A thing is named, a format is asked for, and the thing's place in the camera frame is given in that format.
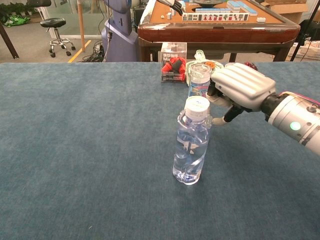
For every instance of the black and silver robot hand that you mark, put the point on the black and silver robot hand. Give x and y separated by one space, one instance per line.
173 5

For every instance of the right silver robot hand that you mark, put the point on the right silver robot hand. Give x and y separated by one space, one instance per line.
245 85

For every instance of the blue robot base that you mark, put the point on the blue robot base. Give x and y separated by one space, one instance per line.
120 37

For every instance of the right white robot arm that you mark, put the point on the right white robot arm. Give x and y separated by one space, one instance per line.
292 117

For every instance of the dark red grape bunch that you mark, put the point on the dark red grape bunch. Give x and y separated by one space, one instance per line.
251 66

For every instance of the row of blue-backed mahjong tiles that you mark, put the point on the row of blue-backed mahjong tiles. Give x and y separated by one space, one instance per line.
212 10

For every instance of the orange round toy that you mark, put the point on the orange round toy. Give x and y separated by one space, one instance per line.
210 65

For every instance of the row of face-up mahjong tiles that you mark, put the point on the row of face-up mahjong tiles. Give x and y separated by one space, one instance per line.
215 17

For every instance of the clear bottle with blue label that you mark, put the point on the clear bottle with blue label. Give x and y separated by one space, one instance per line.
198 80

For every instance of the brown mahjong table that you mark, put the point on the brown mahjong table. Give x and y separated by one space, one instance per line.
215 33

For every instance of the strawberry box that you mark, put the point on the strawberry box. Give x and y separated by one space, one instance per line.
173 62

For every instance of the single white mahjong tile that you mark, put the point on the single white mahjong tile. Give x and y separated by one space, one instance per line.
260 19

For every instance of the stack of blue-backed mahjong tiles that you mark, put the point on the stack of blue-backed mahjong tiles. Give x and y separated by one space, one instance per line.
243 7

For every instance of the white plastic basket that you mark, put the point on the white plastic basket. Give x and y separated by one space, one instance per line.
308 52

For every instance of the black tripod stand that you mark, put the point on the black tripod stand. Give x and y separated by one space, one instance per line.
303 32

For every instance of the white-capped water bottle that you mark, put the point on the white-capped water bottle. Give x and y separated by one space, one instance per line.
191 145

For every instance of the wooden pole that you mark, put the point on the wooden pole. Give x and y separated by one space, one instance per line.
81 25

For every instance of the black round stool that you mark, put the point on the black round stool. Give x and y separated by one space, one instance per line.
53 23

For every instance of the green plant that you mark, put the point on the green plant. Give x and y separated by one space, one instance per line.
15 17

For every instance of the blue table cloth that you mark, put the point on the blue table cloth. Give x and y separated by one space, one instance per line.
87 150

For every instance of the black slanted table leg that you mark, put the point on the black slanted table leg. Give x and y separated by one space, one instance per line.
8 42

